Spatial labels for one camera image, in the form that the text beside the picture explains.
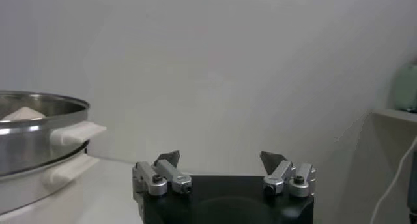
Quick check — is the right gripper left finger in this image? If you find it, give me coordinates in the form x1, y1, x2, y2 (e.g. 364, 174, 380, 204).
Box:
132, 150, 193, 200

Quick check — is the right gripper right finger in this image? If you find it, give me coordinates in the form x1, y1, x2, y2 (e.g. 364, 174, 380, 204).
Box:
259, 151, 317, 199

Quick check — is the white steamed baozi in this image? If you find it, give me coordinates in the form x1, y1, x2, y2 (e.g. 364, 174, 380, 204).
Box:
1, 106, 46, 121

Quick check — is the stainless steel steamer basket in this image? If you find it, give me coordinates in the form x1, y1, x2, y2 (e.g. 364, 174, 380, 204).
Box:
0, 90, 108, 177

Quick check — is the white shelf table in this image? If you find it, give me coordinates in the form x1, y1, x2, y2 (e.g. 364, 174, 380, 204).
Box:
369, 109, 417, 224

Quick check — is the mint green appliance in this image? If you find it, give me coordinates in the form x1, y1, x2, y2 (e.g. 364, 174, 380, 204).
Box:
392, 64, 417, 113

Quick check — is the white power cable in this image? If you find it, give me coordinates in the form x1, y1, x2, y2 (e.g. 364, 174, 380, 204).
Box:
369, 137, 417, 224

